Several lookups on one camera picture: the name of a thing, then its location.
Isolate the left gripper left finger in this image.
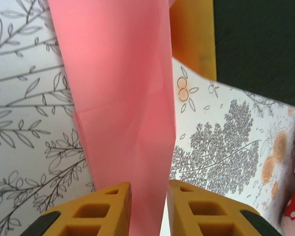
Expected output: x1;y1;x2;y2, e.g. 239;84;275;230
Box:
19;181;133;236

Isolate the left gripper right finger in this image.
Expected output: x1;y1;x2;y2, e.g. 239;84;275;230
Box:
166;179;286;236

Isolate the pink paper sheet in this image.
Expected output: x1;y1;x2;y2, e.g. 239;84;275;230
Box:
47;0;177;236

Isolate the floral patterned table mat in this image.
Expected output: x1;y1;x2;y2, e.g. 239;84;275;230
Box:
0;0;295;236

